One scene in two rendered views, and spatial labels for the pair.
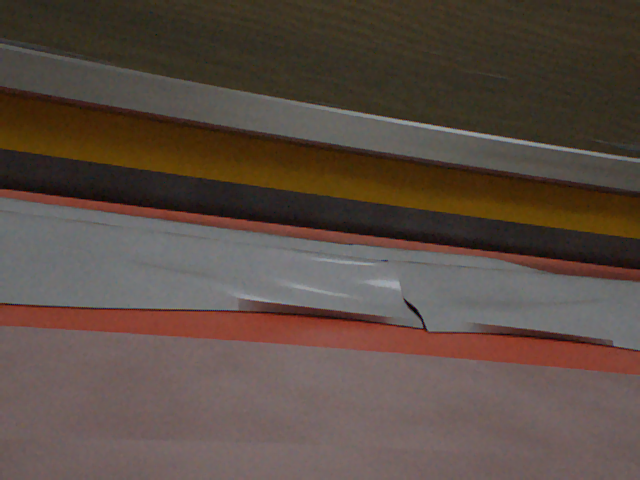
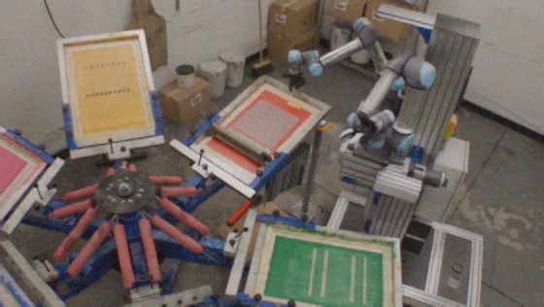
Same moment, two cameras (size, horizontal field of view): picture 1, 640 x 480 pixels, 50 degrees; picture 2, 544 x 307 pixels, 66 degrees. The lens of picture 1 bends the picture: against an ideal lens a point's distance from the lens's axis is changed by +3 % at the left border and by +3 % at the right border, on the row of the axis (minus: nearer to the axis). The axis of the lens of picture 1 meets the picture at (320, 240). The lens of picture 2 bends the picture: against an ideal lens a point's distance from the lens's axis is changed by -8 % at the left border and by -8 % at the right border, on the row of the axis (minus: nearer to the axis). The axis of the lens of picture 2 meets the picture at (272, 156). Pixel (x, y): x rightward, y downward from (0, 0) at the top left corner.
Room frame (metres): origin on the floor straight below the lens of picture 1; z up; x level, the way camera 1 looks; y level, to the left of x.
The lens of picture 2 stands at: (1.36, 1.87, 2.87)
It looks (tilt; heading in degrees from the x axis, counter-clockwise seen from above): 40 degrees down; 232
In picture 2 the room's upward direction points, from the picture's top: 6 degrees clockwise
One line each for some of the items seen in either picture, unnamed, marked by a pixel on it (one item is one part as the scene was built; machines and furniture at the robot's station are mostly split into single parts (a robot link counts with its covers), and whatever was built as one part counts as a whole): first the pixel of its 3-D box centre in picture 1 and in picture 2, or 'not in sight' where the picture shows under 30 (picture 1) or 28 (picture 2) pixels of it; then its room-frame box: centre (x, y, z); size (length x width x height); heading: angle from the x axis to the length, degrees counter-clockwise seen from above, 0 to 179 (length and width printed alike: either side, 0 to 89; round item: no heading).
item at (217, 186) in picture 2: not in sight; (214, 188); (0.41, 0.08, 0.89); 1.24 x 0.06 x 0.06; 17
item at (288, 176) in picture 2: not in sight; (283, 177); (-0.11, 0.11, 0.79); 0.46 x 0.09 x 0.33; 17
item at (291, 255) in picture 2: not in sight; (300, 256); (0.34, 0.88, 1.05); 1.08 x 0.61 x 0.23; 137
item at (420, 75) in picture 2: not in sight; (409, 106); (-0.43, 0.70, 1.63); 0.15 x 0.12 x 0.55; 100
